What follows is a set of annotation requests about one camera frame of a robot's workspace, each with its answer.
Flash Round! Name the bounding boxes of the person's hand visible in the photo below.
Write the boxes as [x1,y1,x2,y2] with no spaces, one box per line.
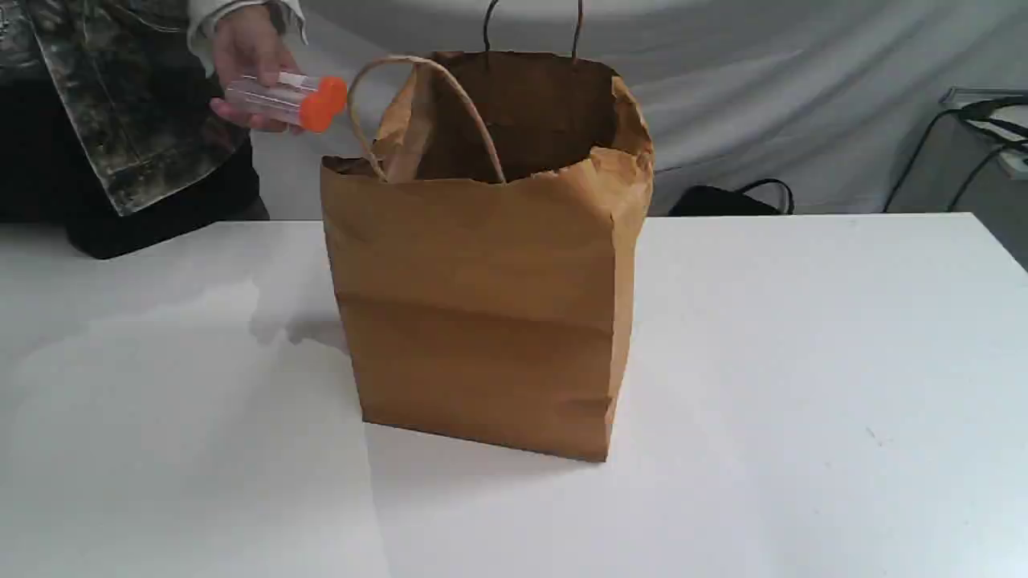
[212,2,299,94]

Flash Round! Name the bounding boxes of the person in camouflage jacket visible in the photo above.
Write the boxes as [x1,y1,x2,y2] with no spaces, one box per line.
[1,1,305,259]

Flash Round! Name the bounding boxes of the white backdrop cloth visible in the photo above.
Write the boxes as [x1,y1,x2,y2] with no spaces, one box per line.
[253,1,1027,220]

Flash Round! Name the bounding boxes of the black bag on floor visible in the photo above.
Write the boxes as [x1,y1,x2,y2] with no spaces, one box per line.
[667,178,796,218]

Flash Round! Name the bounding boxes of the clear bottle orange cap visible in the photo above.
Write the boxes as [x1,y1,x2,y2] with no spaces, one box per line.
[225,71,348,134]

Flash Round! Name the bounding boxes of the black cables at right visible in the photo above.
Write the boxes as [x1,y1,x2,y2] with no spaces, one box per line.
[882,95,1028,214]

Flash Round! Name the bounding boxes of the brown paper bag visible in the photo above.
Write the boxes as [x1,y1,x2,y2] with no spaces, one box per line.
[320,5,655,463]

